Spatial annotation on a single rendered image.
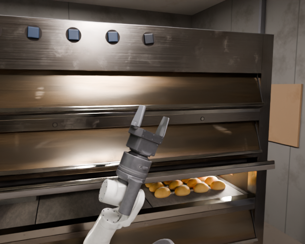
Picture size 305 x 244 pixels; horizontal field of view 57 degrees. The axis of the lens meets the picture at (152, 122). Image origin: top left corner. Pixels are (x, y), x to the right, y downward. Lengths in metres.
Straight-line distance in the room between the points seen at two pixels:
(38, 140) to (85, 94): 0.29
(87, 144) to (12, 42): 0.53
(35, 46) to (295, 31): 3.05
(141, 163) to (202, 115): 0.76
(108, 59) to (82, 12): 3.72
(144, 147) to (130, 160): 0.06
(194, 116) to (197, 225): 0.61
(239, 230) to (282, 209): 2.27
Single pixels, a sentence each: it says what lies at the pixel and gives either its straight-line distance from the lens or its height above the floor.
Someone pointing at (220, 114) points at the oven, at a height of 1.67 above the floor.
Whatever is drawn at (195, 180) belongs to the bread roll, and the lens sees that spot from 1.84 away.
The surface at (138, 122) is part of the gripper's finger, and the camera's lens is 0.78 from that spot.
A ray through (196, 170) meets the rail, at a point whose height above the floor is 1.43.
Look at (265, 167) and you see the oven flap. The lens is 1.58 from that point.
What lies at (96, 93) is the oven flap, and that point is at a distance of 1.31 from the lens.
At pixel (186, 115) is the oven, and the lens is 1.44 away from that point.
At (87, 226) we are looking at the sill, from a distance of 1.46.
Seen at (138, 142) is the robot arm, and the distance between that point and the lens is 0.78.
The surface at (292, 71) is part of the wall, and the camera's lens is 3.73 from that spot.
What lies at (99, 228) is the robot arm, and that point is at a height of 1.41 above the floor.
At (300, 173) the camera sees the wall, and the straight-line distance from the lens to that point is 3.73.
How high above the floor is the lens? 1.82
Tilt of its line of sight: 7 degrees down
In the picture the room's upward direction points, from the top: straight up
